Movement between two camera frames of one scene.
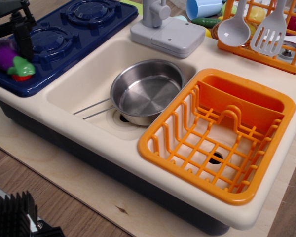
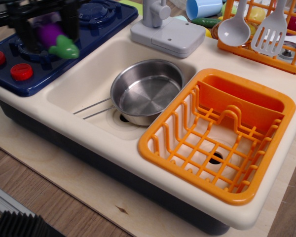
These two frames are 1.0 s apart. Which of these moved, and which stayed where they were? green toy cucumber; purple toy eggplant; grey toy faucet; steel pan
Moved: purple toy eggplant
Stayed: grey toy faucet; steel pan; green toy cucumber
